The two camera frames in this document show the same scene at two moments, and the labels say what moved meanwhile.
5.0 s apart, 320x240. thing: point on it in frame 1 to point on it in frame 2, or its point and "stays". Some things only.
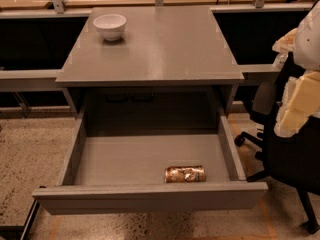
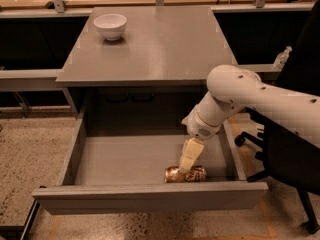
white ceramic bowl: x=111 y=26 stays
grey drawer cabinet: x=171 y=69 stays
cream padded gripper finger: x=300 y=101 to x=198 y=130
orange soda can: x=185 y=174 stays
